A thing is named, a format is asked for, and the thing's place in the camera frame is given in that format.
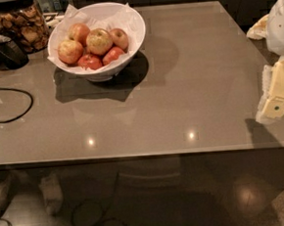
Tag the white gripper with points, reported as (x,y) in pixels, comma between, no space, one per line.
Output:
(281,28)

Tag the yellow-green apple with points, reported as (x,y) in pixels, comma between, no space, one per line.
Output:
(99,41)

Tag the apple back right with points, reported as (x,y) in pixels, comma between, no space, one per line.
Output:
(119,38)

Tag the red apple front right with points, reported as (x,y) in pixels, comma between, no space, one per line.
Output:
(112,55)

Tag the red apple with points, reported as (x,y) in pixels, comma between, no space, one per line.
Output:
(112,55)
(90,61)

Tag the white bowl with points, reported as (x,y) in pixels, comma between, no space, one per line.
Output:
(132,27)

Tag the red apple front centre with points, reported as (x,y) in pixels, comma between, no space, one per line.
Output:
(90,61)

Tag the apple back left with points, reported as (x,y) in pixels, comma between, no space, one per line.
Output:
(78,32)

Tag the apple front left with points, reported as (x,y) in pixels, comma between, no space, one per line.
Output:
(69,51)

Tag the cream cloth at right edge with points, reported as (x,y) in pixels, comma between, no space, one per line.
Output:
(258,30)

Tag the white shoe under table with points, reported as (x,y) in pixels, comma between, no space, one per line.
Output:
(51,193)

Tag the glass jar of dried chips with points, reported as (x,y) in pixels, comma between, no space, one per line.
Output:
(25,19)

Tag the black round device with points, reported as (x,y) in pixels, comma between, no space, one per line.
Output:
(12,55)

